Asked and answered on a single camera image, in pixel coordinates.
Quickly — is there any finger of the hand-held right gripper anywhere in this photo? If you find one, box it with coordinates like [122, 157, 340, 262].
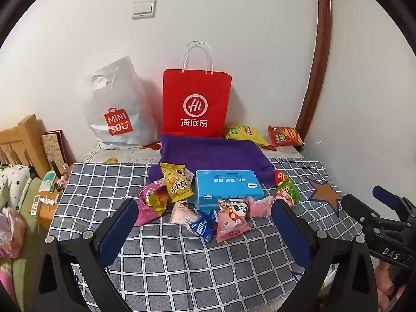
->
[341, 194, 381, 231]
[372, 185, 412, 217]

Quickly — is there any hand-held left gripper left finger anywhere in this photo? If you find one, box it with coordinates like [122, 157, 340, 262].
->
[37, 198, 139, 312]

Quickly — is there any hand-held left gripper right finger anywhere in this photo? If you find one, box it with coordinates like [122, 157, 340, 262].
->
[271, 199, 379, 312]

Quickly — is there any magenta snack packet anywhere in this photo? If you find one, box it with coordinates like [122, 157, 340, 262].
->
[134, 179, 170, 227]

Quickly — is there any green snack packet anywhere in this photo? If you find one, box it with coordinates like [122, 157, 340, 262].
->
[273, 177, 301, 208]

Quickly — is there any pink panda snack packet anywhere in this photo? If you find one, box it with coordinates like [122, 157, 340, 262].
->
[216, 198, 252, 243]

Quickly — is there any small pale pink snack packet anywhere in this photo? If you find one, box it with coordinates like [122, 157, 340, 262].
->
[170, 201, 202, 229]

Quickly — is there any yellow snack packet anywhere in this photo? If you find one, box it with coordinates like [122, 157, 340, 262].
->
[159, 162, 195, 203]

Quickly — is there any blue tissue pack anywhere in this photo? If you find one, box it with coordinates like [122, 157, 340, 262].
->
[194, 170, 265, 211]

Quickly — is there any small blue snack packet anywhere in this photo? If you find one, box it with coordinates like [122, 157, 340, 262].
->
[188, 211, 218, 244]

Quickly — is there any person's right hand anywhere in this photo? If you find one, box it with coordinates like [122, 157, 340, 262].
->
[375, 262, 405, 306]

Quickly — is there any wooden nightstand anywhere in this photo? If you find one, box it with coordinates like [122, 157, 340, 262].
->
[37, 169, 70, 230]

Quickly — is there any grey checkered blanket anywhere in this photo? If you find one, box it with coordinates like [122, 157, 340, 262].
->
[47, 158, 365, 312]

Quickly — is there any white teal small box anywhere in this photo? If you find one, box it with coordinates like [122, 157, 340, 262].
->
[39, 171, 57, 192]

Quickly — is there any white remote control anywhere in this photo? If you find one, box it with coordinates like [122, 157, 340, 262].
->
[30, 195, 42, 217]

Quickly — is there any orange chip bag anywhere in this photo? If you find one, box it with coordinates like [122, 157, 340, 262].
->
[268, 125, 306, 147]

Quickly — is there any green sheet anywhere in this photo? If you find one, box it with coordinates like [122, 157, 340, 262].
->
[11, 177, 53, 303]

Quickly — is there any patterned brown box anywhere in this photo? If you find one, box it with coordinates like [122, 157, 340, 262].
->
[41, 131, 75, 173]

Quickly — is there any yellow chip bag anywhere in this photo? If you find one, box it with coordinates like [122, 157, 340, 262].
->
[224, 124, 269, 147]

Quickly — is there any pink clothing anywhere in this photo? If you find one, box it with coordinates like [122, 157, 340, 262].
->
[0, 206, 27, 259]

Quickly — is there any purple towel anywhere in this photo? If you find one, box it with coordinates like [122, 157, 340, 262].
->
[148, 133, 277, 186]

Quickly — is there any white flowered pillow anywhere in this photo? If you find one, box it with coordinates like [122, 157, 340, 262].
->
[0, 164, 35, 209]

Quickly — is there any white plastic shopping bag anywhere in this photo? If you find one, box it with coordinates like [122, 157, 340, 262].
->
[75, 55, 163, 151]

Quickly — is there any wooden headboard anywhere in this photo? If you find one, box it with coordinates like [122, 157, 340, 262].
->
[0, 114, 51, 179]

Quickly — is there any red paper bag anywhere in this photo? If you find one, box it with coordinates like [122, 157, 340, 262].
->
[162, 41, 233, 139]

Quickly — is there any brown wooden door frame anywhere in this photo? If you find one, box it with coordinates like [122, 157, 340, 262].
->
[294, 0, 332, 153]

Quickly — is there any white wall light switch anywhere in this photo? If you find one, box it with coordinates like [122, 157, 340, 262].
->
[132, 0, 157, 20]

